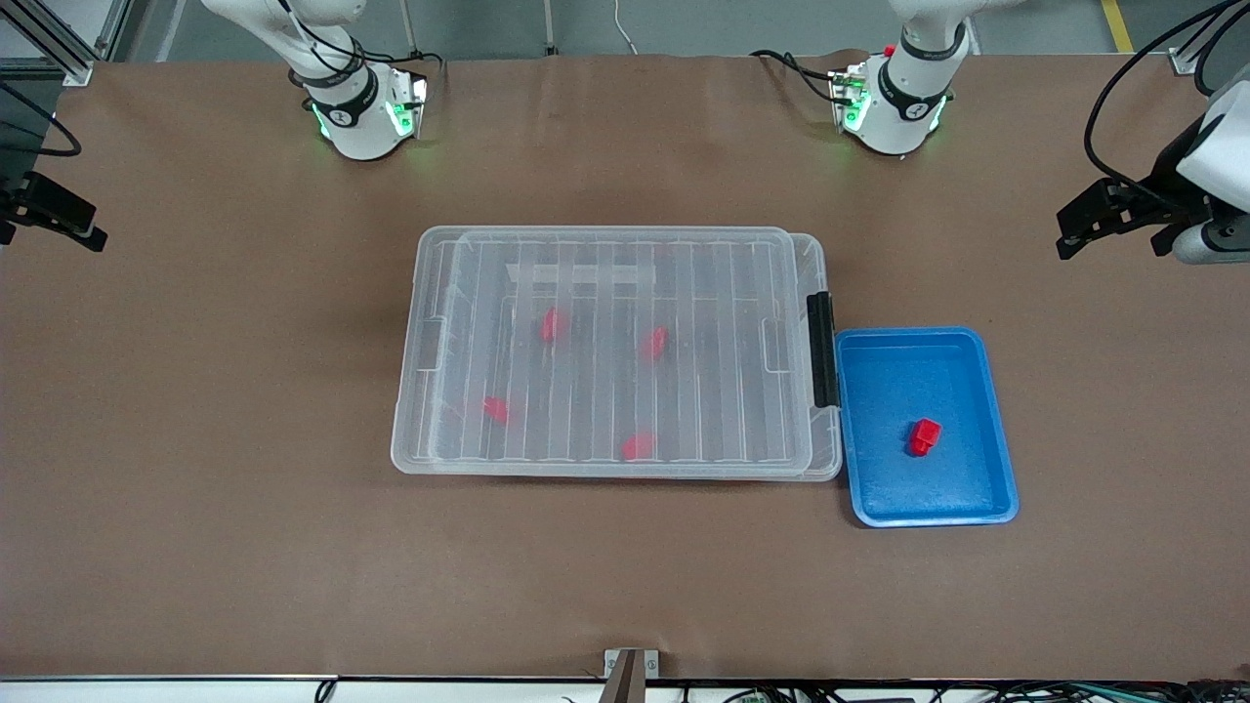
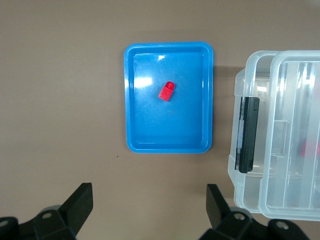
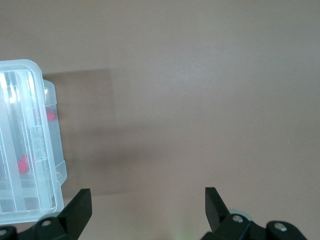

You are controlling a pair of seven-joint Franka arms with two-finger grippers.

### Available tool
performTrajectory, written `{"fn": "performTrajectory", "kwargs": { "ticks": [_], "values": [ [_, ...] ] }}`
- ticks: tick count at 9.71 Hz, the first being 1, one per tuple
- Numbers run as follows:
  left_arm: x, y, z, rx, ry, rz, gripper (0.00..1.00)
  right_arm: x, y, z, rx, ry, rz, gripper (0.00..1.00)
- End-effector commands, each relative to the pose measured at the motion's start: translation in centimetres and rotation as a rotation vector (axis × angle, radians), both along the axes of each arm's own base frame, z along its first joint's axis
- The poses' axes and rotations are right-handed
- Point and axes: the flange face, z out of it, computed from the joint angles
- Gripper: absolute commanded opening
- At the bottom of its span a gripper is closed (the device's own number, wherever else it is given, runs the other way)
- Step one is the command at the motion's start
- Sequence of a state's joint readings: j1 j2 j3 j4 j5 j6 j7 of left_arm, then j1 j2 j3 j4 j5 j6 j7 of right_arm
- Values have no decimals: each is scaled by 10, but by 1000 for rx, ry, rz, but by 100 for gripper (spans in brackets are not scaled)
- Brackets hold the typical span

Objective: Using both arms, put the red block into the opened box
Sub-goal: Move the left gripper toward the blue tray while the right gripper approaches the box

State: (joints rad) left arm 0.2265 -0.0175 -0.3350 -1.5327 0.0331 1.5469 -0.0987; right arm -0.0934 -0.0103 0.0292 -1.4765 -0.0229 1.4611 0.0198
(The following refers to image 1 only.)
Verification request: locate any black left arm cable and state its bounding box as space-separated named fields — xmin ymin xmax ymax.
xmin=1193 ymin=24 xmax=1250 ymax=99
xmin=1085 ymin=0 xmax=1250 ymax=211

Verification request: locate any black box latch handle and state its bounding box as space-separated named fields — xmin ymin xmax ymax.
xmin=807 ymin=291 xmax=842 ymax=409

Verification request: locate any blue plastic tray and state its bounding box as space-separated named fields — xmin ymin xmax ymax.
xmin=835 ymin=326 xmax=1021 ymax=529

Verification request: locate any aluminium frame profile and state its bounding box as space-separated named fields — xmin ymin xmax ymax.
xmin=1167 ymin=0 xmax=1250 ymax=77
xmin=0 ymin=0 xmax=134 ymax=87

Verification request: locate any clear plastic box lid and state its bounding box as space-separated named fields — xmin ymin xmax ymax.
xmin=391 ymin=226 xmax=827 ymax=479

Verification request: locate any clear plastic storage box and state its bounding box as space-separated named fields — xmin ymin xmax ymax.
xmin=420 ymin=229 xmax=844 ymax=482

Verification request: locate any brown post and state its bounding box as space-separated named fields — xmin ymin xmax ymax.
xmin=598 ymin=651 xmax=647 ymax=703

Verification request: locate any small metal bracket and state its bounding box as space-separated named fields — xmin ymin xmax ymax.
xmin=604 ymin=648 xmax=661 ymax=680

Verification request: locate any black base cable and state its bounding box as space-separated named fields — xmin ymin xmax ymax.
xmin=750 ymin=49 xmax=851 ymax=103
xmin=278 ymin=0 xmax=446 ymax=99

